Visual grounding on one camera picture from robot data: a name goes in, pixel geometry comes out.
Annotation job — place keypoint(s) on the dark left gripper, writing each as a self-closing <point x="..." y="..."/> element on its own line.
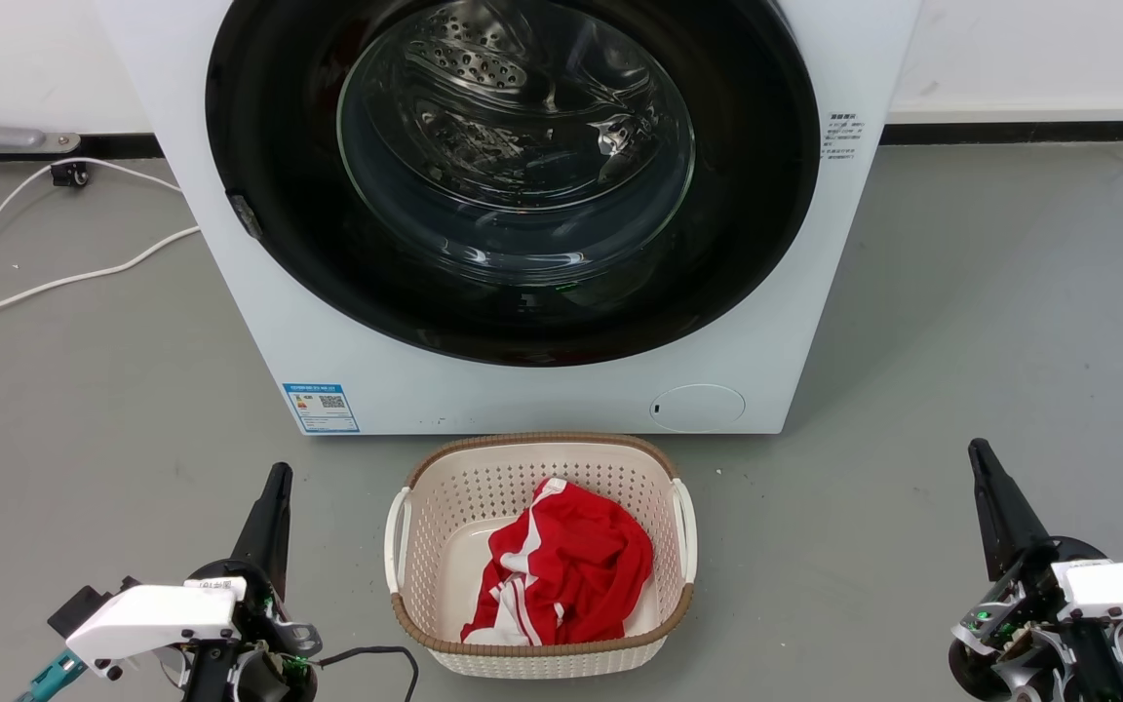
<point x="264" y="673"/>

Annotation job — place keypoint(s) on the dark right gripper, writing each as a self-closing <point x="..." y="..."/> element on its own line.
<point x="1029" y="595"/>

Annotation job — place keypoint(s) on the black round glass washer door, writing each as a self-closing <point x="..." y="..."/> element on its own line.
<point x="269" y="117"/>

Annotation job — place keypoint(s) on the white front-load washing machine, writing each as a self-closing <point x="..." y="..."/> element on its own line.
<point x="522" y="400"/>

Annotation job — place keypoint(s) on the blue white energy label sticker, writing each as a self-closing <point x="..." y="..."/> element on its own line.
<point x="320" y="408"/>

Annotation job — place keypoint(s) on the cream perforated laundry basket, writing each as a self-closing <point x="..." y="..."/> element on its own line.
<point x="484" y="478"/>

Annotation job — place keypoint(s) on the red white striped garment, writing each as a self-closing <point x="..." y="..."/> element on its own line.
<point x="571" y="565"/>

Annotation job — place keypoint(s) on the round white filter cover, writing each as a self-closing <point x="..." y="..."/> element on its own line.
<point x="698" y="408"/>

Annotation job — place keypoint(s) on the small black caster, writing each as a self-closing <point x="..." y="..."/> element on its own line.
<point x="70" y="175"/>

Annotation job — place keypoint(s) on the small printed text sticker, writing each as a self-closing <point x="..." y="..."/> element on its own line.
<point x="842" y="135"/>

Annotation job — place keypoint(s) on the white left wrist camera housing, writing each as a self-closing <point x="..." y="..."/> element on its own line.
<point x="152" y="619"/>

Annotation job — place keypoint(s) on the black left wrist camera block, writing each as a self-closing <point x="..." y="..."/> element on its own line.
<point x="84" y="604"/>

